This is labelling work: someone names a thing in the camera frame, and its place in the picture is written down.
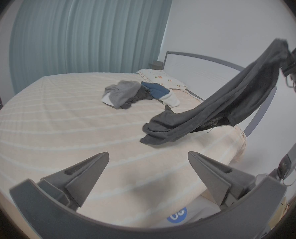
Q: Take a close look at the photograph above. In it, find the white printed pillow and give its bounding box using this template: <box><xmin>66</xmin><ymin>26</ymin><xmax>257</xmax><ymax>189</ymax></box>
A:
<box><xmin>137</xmin><ymin>69</ymin><xmax>187</xmax><ymax>90</ymax></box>

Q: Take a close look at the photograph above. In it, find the blue-green curtain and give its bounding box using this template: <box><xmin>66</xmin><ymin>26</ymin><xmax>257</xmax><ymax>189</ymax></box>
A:
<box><xmin>10</xmin><ymin>0</ymin><xmax>76</xmax><ymax>94</ymax></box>
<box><xmin>72</xmin><ymin>0</ymin><xmax>176</xmax><ymax>75</ymax></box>

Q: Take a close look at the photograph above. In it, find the black T-shirt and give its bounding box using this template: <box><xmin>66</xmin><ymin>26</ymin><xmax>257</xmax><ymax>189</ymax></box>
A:
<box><xmin>141</xmin><ymin>39</ymin><xmax>291</xmax><ymax>147</ymax></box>

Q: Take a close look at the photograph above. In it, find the bed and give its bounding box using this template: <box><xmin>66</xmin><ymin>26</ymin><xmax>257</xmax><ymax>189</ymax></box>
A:
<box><xmin>0</xmin><ymin>51</ymin><xmax>278</xmax><ymax>227</ymax></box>

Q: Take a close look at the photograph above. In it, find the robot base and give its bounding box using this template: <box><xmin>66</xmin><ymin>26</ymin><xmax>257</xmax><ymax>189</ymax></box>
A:
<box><xmin>163</xmin><ymin>196</ymin><xmax>224</xmax><ymax>227</ymax></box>

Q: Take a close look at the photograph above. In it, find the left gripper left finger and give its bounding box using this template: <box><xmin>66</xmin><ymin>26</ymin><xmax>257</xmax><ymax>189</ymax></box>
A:
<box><xmin>39</xmin><ymin>151</ymin><xmax>110</xmax><ymax>210</ymax></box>

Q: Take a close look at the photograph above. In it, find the pile of clothes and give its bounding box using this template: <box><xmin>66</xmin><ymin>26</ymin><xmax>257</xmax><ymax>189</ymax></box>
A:
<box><xmin>102</xmin><ymin>81</ymin><xmax>180</xmax><ymax>110</ymax></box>

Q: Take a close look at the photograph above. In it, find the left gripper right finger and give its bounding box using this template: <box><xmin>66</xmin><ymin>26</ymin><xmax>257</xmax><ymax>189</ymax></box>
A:
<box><xmin>188</xmin><ymin>151</ymin><xmax>256</xmax><ymax>207</ymax></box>

